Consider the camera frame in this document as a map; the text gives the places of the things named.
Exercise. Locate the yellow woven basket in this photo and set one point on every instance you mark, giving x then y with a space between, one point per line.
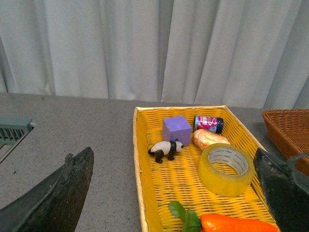
177 180

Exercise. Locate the clear packing tape roll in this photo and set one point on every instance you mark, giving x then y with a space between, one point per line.
218 182

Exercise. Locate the toy panda figurine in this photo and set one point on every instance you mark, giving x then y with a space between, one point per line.
169 148

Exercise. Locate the brown wicker basket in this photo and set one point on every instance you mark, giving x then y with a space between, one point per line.
289 130

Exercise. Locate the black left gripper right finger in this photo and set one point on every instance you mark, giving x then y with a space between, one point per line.
286 190

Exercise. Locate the toy bread loaf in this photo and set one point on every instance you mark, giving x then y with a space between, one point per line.
204 138

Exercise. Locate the small dark labelled jar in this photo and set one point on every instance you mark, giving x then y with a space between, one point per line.
212 124

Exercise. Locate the purple foam cube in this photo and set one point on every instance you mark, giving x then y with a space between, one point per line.
177 128

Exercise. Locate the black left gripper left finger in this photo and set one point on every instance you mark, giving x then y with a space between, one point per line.
55 204

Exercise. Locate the toy orange carrot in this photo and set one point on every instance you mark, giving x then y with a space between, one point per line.
216 222

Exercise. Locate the grey green plastic crate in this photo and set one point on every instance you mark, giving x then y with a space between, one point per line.
12 131

